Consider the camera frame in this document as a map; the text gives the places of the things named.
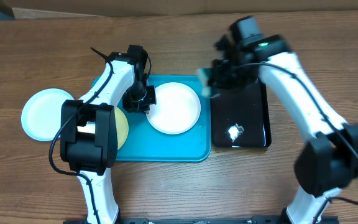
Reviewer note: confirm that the black water tray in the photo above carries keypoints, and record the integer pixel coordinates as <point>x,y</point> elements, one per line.
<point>240,118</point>

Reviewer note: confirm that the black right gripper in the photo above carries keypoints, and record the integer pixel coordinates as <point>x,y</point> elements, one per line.
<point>219,80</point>

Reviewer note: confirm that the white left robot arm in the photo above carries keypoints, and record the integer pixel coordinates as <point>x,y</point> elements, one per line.
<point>88,131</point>

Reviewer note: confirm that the light blue plate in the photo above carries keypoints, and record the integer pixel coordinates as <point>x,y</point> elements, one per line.
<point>41,115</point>

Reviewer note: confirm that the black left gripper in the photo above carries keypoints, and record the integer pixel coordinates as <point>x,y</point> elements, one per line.
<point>144,107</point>

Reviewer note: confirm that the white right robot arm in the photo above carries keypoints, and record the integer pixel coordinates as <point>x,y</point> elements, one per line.
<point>329,160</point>

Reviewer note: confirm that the yellow plate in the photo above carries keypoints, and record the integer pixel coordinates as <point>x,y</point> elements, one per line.
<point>122,127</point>

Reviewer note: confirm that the white plate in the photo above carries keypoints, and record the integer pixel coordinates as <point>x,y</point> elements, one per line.
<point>177,108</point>

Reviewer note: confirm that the green and yellow sponge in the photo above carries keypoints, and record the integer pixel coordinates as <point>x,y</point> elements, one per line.
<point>204,76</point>

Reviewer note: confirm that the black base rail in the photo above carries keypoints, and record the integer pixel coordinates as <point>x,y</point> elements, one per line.
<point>253,220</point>

